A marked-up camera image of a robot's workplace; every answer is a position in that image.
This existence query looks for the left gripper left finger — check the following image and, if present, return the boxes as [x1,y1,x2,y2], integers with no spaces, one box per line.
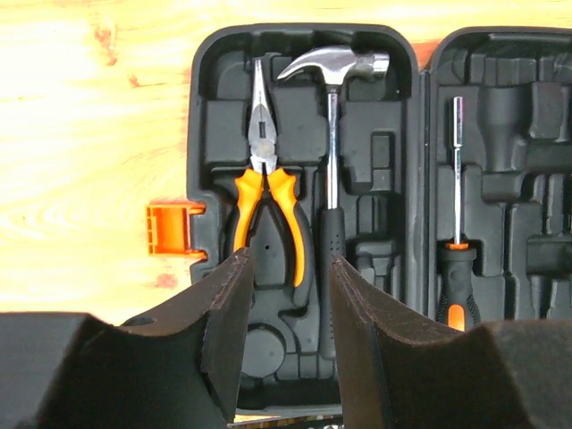
[1,249,254,428]

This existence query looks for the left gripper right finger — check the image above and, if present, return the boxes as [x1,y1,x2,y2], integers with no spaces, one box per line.
[330,257,571,428]

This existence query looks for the black handled screwdriver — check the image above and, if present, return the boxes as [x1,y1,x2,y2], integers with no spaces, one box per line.
[437,96,480,332]

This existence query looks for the orange case latch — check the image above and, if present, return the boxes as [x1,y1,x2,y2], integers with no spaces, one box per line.
[146,202,207,260]

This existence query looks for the black plastic tool case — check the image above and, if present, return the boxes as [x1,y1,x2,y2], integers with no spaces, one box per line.
[185,22,572,410]

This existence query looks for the orange needle nose pliers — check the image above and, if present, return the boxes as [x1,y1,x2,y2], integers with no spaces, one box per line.
[231,57,315,306]

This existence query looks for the claw hammer black grip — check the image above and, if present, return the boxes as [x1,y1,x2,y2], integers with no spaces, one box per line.
[277,46,390,360]

